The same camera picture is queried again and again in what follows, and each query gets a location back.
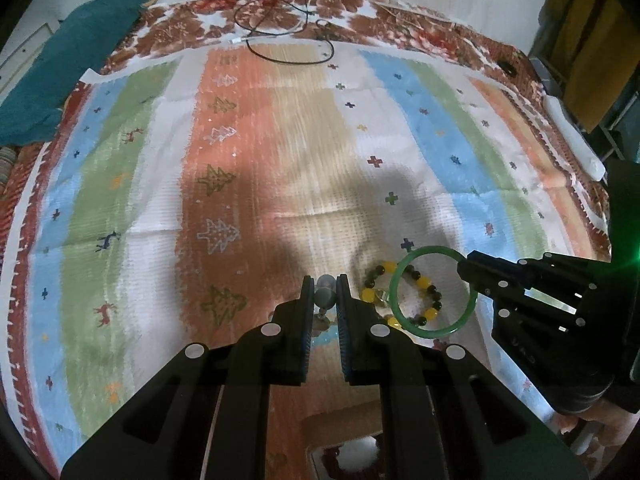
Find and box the green jade bangle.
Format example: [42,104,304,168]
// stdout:
[387,246,477,339]

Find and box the yellow black bead bracelet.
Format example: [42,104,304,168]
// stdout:
[360,259,444,331]

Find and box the small silver ring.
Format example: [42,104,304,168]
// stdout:
[312,274,339,319]

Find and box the person right hand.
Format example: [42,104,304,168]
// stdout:
[552,399,639,455]

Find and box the open metal tin box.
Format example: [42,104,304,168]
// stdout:
[302,400,386,479]

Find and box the white bolster pillow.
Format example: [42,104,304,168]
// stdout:
[542,96,606,181]

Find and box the striped colourful blanket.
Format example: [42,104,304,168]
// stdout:
[0,41,614,480]

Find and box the yellow curtain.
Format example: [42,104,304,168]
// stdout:
[539,0,639,132]

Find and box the brown striped pillow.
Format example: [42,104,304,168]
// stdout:
[0,146,18,188]

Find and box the teal folded blanket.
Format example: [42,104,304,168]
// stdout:
[1,0,157,146]

